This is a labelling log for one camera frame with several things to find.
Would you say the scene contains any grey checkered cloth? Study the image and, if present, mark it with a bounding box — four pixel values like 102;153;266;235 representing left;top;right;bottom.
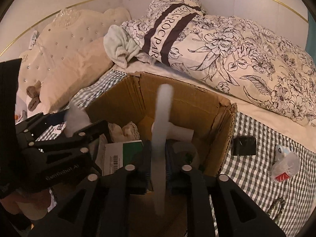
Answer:
37;69;316;237

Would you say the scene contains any floral duvet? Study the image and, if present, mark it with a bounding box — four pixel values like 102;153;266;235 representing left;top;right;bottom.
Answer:
170;15;316;126

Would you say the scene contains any beige pillow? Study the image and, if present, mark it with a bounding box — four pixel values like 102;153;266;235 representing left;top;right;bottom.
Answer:
41;37;114;114

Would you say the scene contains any cream tufted headboard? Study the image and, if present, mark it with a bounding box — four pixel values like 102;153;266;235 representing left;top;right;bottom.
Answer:
18;8;131;99

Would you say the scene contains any teal curtain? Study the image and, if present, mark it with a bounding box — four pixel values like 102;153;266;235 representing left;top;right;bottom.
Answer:
305;7;316;52

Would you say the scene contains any translucent tape roll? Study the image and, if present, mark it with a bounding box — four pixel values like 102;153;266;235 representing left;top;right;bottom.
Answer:
151;83;200;216

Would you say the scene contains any white blurred soft item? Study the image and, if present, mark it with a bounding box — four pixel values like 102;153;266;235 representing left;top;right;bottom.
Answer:
65;101;92;137

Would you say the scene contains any brown plush toy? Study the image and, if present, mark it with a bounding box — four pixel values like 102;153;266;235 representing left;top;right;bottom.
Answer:
26;80;42;111

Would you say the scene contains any clear plastic cup red label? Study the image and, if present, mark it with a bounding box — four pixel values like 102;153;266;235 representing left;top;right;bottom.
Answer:
270;150;301;183

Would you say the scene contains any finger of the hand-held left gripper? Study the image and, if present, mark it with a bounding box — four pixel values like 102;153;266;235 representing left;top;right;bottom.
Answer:
15;111;70;135
22;120;110;154

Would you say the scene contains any floral pillow brown stripe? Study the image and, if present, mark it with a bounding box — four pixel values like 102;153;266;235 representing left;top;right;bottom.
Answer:
121;0;208;65

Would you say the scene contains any brown cardboard box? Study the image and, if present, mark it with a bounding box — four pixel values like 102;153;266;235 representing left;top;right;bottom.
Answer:
83;71;239;237

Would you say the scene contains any mint green towel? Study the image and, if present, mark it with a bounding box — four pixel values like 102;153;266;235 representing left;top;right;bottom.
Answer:
104;25;144;70

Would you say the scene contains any small blue white tube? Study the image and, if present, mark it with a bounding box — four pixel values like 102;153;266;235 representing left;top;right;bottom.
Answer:
275;144;289;158

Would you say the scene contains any small orange white box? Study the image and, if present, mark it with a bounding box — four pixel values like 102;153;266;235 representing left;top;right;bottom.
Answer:
53;121;67;133

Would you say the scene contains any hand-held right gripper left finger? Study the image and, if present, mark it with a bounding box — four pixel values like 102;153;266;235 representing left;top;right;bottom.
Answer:
30;141;155;237

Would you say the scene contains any dark bead chain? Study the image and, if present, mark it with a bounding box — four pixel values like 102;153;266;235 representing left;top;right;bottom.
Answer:
267;197;285;215

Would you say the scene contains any white paper tag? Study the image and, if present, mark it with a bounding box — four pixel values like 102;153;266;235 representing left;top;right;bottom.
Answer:
28;31;37;50

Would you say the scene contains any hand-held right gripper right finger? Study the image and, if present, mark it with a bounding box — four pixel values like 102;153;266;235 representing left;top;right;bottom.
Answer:
165;139;288;237

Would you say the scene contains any person's left hand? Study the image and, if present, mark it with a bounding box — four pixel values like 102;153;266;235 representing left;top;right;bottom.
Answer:
2;190;53;219

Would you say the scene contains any green white medicine box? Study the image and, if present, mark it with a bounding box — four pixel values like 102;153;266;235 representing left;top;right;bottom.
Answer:
103;140;144;177

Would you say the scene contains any small black case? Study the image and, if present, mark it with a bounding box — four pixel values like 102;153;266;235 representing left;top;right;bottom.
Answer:
232;135;257;156

